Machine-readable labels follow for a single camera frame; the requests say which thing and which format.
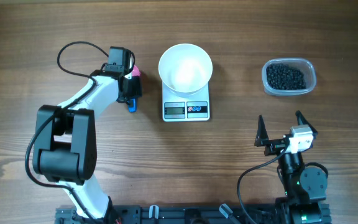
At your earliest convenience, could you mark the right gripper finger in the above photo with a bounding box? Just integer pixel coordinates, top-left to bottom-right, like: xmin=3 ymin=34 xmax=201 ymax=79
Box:
xmin=295 ymin=110 xmax=318 ymax=137
xmin=254 ymin=115 xmax=269 ymax=147

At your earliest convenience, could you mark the pink scoop with blue handle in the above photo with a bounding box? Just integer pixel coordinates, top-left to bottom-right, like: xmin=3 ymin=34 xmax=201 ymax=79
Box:
xmin=128 ymin=66 xmax=142 ymax=113

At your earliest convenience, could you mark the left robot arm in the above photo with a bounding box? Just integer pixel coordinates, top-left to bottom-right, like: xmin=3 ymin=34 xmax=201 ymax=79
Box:
xmin=25 ymin=67 xmax=142 ymax=223

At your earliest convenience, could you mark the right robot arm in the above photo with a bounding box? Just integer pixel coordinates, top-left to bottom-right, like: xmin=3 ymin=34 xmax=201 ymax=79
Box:
xmin=255 ymin=111 xmax=332 ymax=223

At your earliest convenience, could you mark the white bowl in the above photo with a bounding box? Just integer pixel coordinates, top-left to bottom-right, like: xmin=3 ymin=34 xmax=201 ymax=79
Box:
xmin=158 ymin=44 xmax=213 ymax=94

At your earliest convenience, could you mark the white digital kitchen scale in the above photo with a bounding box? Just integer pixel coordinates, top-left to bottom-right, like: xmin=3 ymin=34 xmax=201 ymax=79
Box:
xmin=162 ymin=83 xmax=210 ymax=122

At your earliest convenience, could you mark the black beans pile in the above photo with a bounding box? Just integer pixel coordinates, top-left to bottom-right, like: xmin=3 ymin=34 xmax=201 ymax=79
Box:
xmin=265 ymin=63 xmax=306 ymax=90

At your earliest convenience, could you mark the clear plastic container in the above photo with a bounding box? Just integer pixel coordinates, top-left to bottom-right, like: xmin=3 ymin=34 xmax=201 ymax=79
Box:
xmin=262 ymin=58 xmax=316 ymax=96

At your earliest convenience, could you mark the black mounting rail base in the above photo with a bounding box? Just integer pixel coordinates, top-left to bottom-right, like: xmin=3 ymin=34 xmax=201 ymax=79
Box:
xmin=54 ymin=203 xmax=332 ymax=224

